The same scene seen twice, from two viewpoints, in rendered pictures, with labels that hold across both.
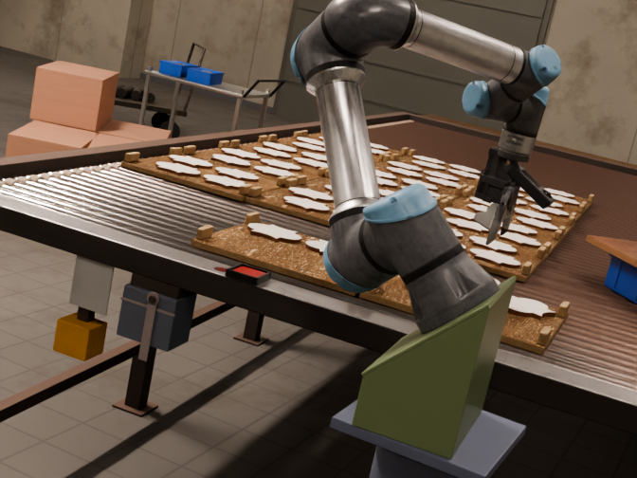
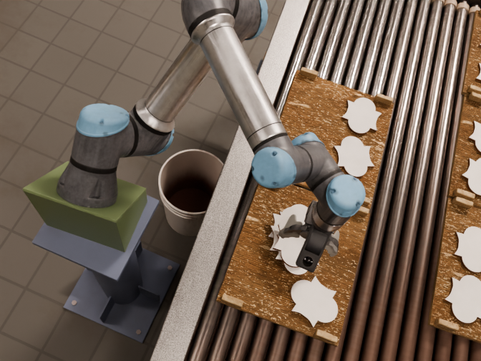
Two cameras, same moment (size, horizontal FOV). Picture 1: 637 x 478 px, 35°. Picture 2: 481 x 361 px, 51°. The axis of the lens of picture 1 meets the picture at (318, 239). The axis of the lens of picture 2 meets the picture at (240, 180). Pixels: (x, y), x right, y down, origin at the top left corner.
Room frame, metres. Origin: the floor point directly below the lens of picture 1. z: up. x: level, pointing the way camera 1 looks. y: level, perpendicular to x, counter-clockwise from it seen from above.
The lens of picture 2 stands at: (1.87, -0.76, 2.31)
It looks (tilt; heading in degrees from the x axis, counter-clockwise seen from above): 65 degrees down; 74
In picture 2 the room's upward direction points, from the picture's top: 17 degrees clockwise
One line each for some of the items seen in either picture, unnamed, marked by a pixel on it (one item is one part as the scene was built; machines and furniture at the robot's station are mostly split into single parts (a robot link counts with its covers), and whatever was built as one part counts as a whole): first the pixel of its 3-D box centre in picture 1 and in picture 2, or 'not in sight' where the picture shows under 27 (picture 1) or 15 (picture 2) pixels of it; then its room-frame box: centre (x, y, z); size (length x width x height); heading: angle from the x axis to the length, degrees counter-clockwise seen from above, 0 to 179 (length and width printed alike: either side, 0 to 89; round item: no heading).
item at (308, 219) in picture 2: (502, 177); (322, 220); (2.20, -0.37, 1.23); 0.09 x 0.08 x 0.12; 70
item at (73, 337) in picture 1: (85, 304); not in sight; (2.21, 0.50, 0.74); 0.09 x 0.08 x 0.24; 72
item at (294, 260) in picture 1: (300, 254); (331, 136); (2.34, 0.04, 0.93); 0.41 x 0.35 x 0.02; 71
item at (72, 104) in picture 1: (97, 144); not in sight; (6.06, 1.45, 0.39); 1.41 x 1.07 x 0.79; 176
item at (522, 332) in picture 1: (467, 304); (297, 254); (2.21, -0.36, 0.93); 0.41 x 0.35 x 0.02; 70
